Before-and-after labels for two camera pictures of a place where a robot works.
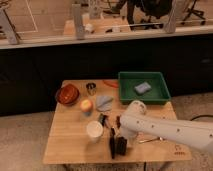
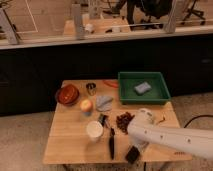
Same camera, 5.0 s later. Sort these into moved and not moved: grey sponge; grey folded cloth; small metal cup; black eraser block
Moved: black eraser block
Not moved: grey folded cloth; small metal cup; grey sponge
